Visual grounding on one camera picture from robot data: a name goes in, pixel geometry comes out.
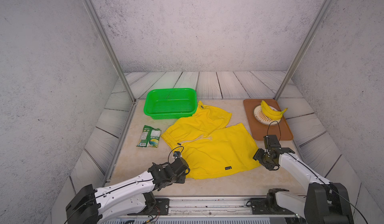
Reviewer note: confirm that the brown wooden tray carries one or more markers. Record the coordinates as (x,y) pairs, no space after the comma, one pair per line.
(259,129)

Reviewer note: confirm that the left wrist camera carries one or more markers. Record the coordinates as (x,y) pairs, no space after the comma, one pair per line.
(176,154)

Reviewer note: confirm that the patterned round plate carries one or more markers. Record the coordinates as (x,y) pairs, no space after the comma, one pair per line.
(262,118)

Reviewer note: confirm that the green snack packet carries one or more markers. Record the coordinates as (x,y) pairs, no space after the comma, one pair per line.
(150,137)

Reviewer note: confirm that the yellow shorts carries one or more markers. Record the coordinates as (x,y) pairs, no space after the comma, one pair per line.
(211,147)

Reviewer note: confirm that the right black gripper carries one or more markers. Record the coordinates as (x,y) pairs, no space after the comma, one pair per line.
(257,154)

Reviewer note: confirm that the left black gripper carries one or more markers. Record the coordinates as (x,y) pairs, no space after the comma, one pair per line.
(183,180)

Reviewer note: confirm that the aluminium frame post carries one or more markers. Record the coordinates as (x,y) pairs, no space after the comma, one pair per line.
(107,45)
(319,18)

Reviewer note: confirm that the right aluminium frame post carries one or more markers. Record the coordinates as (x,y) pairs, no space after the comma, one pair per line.
(319,18)

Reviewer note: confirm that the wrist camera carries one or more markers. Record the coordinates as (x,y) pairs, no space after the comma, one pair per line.
(176,154)
(271,142)

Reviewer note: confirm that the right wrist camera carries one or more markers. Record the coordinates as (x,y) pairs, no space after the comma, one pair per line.
(271,142)

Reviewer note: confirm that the green plastic basket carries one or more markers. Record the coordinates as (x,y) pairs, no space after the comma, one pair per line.
(173,103)

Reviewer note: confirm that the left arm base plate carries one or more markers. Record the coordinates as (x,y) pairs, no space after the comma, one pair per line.
(158,206)

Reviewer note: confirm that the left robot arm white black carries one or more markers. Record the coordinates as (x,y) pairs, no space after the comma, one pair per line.
(133,196)

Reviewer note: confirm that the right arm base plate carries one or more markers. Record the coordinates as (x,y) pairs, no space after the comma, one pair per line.
(260,206)

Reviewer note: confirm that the aluminium mounting rail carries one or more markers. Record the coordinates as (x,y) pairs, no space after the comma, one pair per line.
(211,207)

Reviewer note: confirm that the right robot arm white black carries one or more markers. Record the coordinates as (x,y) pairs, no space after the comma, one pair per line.
(325,202)

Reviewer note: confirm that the left aluminium frame post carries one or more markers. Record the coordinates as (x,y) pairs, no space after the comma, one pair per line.
(107,45)

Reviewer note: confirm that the yellow banana bunch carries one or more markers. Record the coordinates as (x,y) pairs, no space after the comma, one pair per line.
(270,113)

